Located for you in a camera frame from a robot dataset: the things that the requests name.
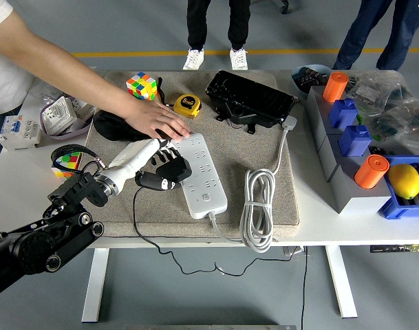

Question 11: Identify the white power strip cable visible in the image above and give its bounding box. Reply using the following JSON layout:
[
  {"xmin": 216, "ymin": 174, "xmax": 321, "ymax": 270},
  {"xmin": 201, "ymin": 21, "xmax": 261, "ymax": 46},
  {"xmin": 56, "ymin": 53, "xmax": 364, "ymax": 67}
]
[{"xmin": 208, "ymin": 115, "xmax": 299, "ymax": 254}]

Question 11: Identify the black hanging cable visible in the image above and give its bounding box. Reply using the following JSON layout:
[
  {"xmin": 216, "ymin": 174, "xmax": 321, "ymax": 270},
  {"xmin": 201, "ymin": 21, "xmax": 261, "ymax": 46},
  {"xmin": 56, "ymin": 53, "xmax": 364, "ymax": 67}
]
[{"xmin": 300, "ymin": 245, "xmax": 310, "ymax": 330}]

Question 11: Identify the white table leg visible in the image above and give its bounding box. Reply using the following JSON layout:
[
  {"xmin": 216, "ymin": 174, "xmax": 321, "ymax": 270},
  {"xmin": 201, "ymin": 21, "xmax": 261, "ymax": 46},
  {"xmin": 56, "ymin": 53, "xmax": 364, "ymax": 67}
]
[
  {"xmin": 81, "ymin": 247, "xmax": 110, "ymax": 323},
  {"xmin": 324, "ymin": 245, "xmax": 358, "ymax": 319}
]

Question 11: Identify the blue plastic bin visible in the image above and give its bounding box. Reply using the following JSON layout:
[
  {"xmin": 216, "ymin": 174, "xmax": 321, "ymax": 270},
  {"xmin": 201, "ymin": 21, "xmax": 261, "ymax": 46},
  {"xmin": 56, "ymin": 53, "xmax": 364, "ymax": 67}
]
[{"xmin": 377, "ymin": 155, "xmax": 419, "ymax": 220}]

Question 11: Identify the grey block holder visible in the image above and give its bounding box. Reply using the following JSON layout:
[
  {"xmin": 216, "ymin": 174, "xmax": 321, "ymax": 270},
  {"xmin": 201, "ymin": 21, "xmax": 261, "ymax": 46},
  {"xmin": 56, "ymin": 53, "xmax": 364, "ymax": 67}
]
[{"xmin": 305, "ymin": 85, "xmax": 392, "ymax": 214}]

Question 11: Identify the yellow tape measure with strap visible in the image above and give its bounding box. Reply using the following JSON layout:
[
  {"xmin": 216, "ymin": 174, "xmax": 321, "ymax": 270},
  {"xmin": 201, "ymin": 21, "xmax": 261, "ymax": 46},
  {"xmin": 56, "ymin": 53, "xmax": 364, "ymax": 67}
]
[{"xmin": 156, "ymin": 77, "xmax": 202, "ymax": 120}]

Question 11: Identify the black power adapter plug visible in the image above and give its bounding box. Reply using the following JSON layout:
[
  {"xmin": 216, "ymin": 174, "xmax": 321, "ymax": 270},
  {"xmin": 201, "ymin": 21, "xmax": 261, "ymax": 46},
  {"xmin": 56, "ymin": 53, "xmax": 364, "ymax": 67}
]
[{"xmin": 159, "ymin": 156, "xmax": 193, "ymax": 185}]

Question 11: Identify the person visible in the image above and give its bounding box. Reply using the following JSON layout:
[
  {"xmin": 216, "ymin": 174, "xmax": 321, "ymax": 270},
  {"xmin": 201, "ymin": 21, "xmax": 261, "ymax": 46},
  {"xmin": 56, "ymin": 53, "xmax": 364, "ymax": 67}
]
[
  {"xmin": 182, "ymin": 0, "xmax": 250, "ymax": 71},
  {"xmin": 0, "ymin": 0, "xmax": 34, "ymax": 152},
  {"xmin": 332, "ymin": 0, "xmax": 419, "ymax": 72}
]

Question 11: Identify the orange cylinder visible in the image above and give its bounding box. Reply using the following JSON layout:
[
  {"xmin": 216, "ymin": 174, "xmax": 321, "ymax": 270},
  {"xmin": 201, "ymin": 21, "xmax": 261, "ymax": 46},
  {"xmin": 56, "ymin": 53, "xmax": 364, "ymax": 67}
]
[
  {"xmin": 354, "ymin": 154, "xmax": 391, "ymax": 190},
  {"xmin": 323, "ymin": 71, "xmax": 350, "ymax": 103}
]

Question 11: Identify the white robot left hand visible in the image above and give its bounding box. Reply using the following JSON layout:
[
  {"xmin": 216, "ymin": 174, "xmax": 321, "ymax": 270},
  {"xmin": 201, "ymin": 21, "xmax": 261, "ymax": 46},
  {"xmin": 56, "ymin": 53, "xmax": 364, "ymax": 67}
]
[{"xmin": 107, "ymin": 137, "xmax": 183, "ymax": 192}]

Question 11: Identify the grey-brown mat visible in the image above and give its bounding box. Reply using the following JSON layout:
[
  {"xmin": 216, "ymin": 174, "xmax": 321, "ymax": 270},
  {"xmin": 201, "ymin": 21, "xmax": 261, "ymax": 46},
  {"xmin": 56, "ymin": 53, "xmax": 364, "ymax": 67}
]
[{"xmin": 63, "ymin": 69, "xmax": 301, "ymax": 241}]

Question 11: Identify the light blue bowl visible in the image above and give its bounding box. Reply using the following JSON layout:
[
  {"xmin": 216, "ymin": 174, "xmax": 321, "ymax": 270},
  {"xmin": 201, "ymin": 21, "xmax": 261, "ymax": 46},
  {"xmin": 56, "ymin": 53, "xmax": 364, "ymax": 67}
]
[{"xmin": 290, "ymin": 64, "xmax": 333, "ymax": 97}]

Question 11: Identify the clear bag of components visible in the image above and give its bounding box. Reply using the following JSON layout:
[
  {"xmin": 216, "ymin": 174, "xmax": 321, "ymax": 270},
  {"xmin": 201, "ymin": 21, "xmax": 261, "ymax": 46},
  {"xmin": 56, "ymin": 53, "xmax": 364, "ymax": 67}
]
[
  {"xmin": 346, "ymin": 70, "xmax": 419, "ymax": 111},
  {"xmin": 363, "ymin": 99, "xmax": 419, "ymax": 155}
]

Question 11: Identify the blue plastic block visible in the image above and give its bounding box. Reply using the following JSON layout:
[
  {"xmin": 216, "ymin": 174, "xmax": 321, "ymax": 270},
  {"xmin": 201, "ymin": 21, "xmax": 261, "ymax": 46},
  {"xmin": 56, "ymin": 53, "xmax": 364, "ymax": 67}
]
[
  {"xmin": 337, "ymin": 124, "xmax": 373, "ymax": 157},
  {"xmin": 328, "ymin": 98, "xmax": 359, "ymax": 131}
]

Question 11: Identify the large colourful puzzle cube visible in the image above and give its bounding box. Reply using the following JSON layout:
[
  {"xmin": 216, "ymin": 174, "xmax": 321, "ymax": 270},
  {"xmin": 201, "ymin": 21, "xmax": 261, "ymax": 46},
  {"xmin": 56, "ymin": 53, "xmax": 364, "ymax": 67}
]
[{"xmin": 126, "ymin": 71, "xmax": 158, "ymax": 102}]

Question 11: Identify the white circuit breaker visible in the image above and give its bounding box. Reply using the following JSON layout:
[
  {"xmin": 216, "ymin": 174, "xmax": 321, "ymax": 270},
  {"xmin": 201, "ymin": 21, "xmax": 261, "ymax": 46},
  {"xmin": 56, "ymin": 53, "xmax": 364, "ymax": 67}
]
[{"xmin": 0, "ymin": 114, "xmax": 42, "ymax": 151}]

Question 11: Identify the white power strip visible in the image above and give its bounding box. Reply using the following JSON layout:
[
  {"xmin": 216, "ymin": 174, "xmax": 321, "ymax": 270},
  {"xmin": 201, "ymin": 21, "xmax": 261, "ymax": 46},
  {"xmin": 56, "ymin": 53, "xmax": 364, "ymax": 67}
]
[{"xmin": 171, "ymin": 133, "xmax": 229, "ymax": 219}]

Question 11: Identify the yellow lemon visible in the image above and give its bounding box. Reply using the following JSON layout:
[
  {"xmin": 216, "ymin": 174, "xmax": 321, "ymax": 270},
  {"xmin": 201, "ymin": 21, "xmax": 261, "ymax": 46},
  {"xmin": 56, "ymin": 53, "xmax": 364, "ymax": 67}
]
[{"xmin": 387, "ymin": 164, "xmax": 419, "ymax": 199}]

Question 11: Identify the person's right hand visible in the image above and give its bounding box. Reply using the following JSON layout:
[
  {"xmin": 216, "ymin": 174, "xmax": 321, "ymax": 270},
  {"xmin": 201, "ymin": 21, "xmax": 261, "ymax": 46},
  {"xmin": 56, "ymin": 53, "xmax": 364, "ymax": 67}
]
[{"xmin": 122, "ymin": 101, "xmax": 192, "ymax": 142}]

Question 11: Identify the small colourful puzzle cube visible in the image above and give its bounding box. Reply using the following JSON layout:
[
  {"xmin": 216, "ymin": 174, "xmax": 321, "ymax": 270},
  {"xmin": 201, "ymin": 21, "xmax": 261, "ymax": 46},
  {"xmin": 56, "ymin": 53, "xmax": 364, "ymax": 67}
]
[{"xmin": 50, "ymin": 153, "xmax": 83, "ymax": 179}]

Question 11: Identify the black table control panel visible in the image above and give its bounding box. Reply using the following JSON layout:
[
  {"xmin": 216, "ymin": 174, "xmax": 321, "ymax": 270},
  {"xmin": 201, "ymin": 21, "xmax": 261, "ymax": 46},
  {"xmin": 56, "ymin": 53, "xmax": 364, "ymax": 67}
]
[{"xmin": 369, "ymin": 244, "xmax": 419, "ymax": 254}]

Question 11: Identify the black electronic device housing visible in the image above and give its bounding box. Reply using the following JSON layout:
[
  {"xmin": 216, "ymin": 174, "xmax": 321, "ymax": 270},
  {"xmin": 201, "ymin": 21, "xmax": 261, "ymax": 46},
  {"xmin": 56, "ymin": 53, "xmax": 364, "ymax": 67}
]
[{"xmin": 204, "ymin": 70, "xmax": 299, "ymax": 135}]

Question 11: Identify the thin black adapter cord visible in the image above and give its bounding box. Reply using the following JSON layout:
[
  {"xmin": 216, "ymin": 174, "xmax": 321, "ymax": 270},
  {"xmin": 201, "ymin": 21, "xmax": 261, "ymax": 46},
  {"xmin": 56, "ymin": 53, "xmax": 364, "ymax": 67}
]
[{"xmin": 132, "ymin": 185, "xmax": 301, "ymax": 277}]

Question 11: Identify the black fabric pouch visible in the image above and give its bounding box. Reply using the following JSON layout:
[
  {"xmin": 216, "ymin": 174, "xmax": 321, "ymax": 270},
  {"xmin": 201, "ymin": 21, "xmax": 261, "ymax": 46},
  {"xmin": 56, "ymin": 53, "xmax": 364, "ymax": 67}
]
[{"xmin": 92, "ymin": 110, "xmax": 151, "ymax": 142}]

